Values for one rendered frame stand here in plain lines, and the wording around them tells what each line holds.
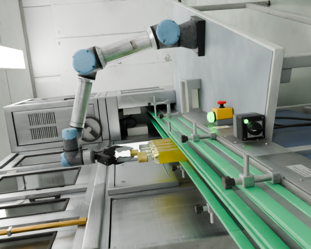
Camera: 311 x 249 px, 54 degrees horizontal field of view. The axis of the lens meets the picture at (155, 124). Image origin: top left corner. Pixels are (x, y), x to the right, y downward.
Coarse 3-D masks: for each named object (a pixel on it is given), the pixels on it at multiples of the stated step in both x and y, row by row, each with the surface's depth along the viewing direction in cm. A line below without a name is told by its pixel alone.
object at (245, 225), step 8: (152, 112) 267; (160, 120) 223; (168, 128) 190; (176, 128) 188; (176, 144) 152; (184, 152) 135; (192, 160) 123; (216, 192) 91; (224, 200) 85; (232, 208) 79; (240, 216) 75; (248, 232) 69; (256, 240) 65; (264, 248) 62
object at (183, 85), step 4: (180, 80) 186; (184, 80) 175; (180, 84) 190; (184, 84) 190; (180, 88) 190; (184, 88) 190; (180, 92) 191; (184, 92) 191; (180, 96) 192; (184, 96) 191; (184, 100) 192; (188, 100) 177; (184, 104) 192; (188, 104) 177; (184, 108) 193; (188, 108) 176; (184, 112) 192
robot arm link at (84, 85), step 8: (96, 72) 161; (80, 80) 160; (88, 80) 160; (80, 88) 160; (88, 88) 161; (80, 96) 161; (88, 96) 163; (80, 104) 161; (72, 112) 164; (80, 112) 162; (72, 120) 163; (80, 120) 163; (80, 128) 164; (80, 136) 163
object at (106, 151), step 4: (104, 148) 157; (108, 148) 161; (92, 152) 154; (96, 152) 159; (100, 152) 157; (104, 152) 155; (108, 152) 155; (112, 152) 155; (92, 156) 154; (112, 156) 155; (92, 160) 154; (112, 160) 156
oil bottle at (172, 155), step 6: (156, 150) 148; (162, 150) 147; (168, 150) 146; (174, 150) 145; (180, 150) 145; (156, 156) 144; (162, 156) 144; (168, 156) 145; (174, 156) 145; (180, 156) 145; (156, 162) 145; (162, 162) 145; (168, 162) 145
